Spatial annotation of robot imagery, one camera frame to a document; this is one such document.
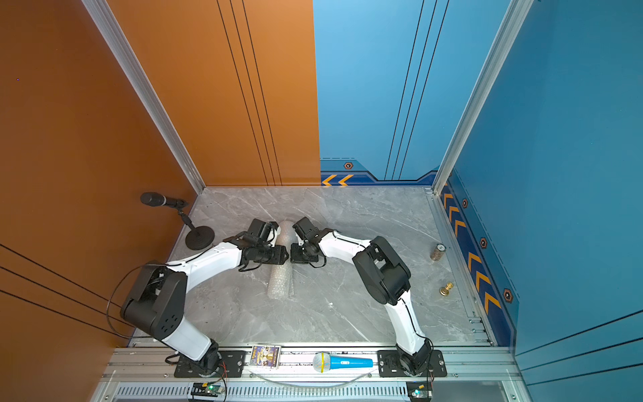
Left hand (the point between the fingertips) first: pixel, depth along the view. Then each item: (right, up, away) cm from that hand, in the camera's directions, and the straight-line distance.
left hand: (283, 252), depth 93 cm
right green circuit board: (+43, -36, -22) cm, 60 cm away
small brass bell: (+58, -12, -6) cm, 59 cm away
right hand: (+4, -3, +1) cm, 5 cm away
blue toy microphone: (+15, -27, -23) cm, 39 cm away
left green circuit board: (-18, -35, -23) cm, 46 cm away
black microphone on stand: (-36, +4, +9) cm, 37 cm away
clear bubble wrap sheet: (+1, -9, -10) cm, 13 cm away
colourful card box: (-2, -28, -19) cm, 34 cm away
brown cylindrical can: (+58, 0, -1) cm, 58 cm away
